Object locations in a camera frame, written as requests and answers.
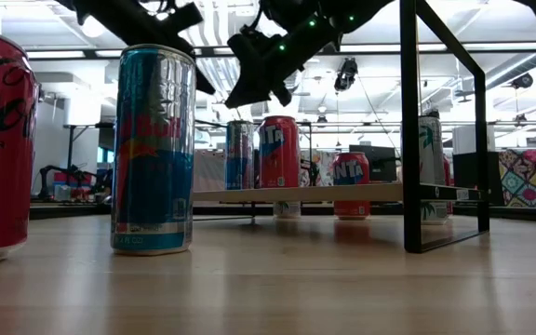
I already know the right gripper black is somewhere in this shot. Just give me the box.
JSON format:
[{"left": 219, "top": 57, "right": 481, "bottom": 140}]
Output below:
[{"left": 224, "top": 17, "right": 344, "bottom": 110}]

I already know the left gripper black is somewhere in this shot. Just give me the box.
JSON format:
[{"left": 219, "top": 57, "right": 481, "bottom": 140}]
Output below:
[{"left": 56, "top": 0, "right": 217, "bottom": 96}]

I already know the blue silver Red Bull can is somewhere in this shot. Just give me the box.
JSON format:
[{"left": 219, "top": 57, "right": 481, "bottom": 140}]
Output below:
[
  {"left": 110, "top": 44, "right": 198, "bottom": 257},
  {"left": 224, "top": 119, "right": 256, "bottom": 191}
]

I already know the red Fanta can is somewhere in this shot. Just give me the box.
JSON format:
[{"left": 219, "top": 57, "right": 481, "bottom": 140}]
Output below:
[
  {"left": 331, "top": 151, "right": 371, "bottom": 221},
  {"left": 254, "top": 115, "right": 302, "bottom": 190}
]

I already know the tall white Celsius can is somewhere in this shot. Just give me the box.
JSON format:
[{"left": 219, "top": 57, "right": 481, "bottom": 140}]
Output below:
[{"left": 398, "top": 115, "right": 449, "bottom": 226}]

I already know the black background table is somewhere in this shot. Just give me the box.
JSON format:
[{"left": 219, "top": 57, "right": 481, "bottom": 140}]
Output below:
[{"left": 61, "top": 121, "right": 116, "bottom": 171}]

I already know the black background monitor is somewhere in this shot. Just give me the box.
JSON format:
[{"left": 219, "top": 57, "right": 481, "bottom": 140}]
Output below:
[{"left": 349, "top": 144, "right": 398, "bottom": 182}]

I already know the black floor cabinet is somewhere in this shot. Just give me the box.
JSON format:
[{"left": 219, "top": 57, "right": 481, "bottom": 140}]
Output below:
[{"left": 452, "top": 152, "right": 502, "bottom": 206}]

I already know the colourful patchwork quilt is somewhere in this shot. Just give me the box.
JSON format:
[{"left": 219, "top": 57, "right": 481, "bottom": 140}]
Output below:
[{"left": 498, "top": 146, "right": 536, "bottom": 209}]

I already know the black overhead camera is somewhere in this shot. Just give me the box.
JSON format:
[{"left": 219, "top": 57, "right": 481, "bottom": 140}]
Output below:
[{"left": 333, "top": 58, "right": 359, "bottom": 93}]

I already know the black aluminium rig frame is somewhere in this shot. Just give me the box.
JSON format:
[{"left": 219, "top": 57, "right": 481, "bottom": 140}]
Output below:
[{"left": 29, "top": 202, "right": 536, "bottom": 222}]

